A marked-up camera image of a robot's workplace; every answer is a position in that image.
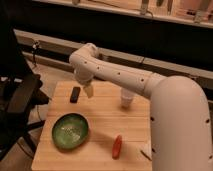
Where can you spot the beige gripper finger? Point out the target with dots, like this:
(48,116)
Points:
(89,90)

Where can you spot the black eraser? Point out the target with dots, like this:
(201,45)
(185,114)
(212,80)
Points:
(75,94)

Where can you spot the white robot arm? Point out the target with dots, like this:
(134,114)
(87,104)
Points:
(180,123)

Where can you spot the wooden table board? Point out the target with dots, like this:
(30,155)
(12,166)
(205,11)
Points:
(107,119)

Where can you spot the green bowl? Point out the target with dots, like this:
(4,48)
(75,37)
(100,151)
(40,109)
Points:
(70,131)

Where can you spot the red marker pen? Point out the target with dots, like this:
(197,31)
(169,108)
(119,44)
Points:
(117,147)

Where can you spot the black chair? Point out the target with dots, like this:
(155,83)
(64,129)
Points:
(19,93)

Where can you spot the white folded cloth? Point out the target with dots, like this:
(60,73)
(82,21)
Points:
(145,155)

